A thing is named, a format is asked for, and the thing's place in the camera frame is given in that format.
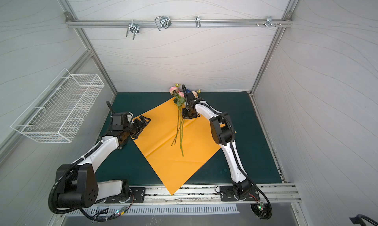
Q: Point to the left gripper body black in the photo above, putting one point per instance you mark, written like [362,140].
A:
[131,128]

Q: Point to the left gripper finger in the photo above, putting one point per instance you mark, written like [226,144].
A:
[144,120]
[136,131]

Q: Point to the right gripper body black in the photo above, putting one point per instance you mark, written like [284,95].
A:
[187,111]

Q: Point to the orange wrapping paper sheet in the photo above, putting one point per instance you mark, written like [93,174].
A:
[175,158]

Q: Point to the pink fake flower spray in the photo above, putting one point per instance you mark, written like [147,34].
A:
[182,152]

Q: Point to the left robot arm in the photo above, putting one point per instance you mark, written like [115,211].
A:
[76,187]

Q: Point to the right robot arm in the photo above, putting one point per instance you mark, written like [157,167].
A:
[223,134]

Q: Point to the white vent grille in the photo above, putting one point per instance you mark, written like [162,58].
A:
[146,210]

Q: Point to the left metal u-bolt clamp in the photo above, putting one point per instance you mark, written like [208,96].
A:
[133,29]

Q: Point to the metal u-bolt clamp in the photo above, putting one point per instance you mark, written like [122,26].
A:
[133,29]
[163,22]

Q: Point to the middle metal u-bolt clamp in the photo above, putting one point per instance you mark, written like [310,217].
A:
[163,22]

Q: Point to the right metal bolt clamp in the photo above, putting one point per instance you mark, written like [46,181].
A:
[270,22]

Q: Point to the aluminium top crossbar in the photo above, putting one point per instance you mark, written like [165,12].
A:
[176,23]

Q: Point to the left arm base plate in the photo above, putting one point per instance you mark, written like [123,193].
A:
[134,194]

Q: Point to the aluminium front rail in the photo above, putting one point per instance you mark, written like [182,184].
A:
[206,194]

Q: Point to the white wire basket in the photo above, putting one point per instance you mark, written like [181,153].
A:
[57,114]

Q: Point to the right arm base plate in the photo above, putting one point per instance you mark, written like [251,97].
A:
[227,194]

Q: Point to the small metal bracket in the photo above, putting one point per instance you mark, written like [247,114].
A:
[197,22]

